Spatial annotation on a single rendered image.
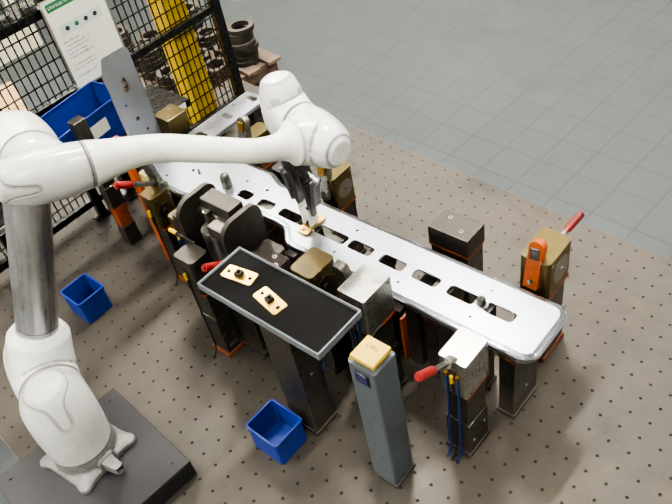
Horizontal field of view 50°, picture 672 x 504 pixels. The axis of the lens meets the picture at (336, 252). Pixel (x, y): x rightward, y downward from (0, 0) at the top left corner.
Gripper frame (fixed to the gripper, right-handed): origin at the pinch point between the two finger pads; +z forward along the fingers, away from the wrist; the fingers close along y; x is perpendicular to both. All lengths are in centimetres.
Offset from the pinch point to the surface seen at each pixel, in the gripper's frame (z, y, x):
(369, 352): -11, 49, -34
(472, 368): 1, 62, -18
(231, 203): -14.2, -6.2, -18.1
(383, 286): -5.4, 36.9, -14.4
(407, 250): 4.5, 28.0, 5.5
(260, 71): 96, -206, 159
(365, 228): 4.5, 13.6, 6.5
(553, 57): 103, -60, 259
